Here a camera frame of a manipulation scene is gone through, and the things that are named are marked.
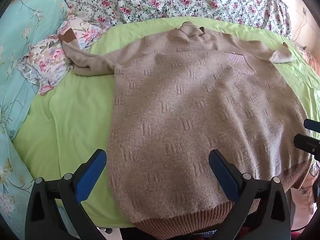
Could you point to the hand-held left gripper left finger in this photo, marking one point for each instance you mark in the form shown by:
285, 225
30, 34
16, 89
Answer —
91, 175

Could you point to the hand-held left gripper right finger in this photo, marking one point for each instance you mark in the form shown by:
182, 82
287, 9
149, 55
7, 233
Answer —
223, 175

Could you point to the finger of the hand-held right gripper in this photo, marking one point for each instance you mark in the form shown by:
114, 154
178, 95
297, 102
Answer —
312, 124
306, 142

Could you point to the beige knitted sweater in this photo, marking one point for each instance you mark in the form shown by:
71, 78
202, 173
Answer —
187, 105

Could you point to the person's pink plaid clothing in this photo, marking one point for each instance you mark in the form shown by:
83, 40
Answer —
305, 200

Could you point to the green bed sheet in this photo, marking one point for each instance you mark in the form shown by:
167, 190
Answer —
75, 117

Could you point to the pastel floral cloth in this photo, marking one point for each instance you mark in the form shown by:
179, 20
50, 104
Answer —
50, 62

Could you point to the teal floral blanket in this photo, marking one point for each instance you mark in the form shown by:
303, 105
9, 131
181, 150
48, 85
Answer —
30, 17

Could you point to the white pink-flowered quilt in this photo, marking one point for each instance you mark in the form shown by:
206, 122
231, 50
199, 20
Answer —
175, 0

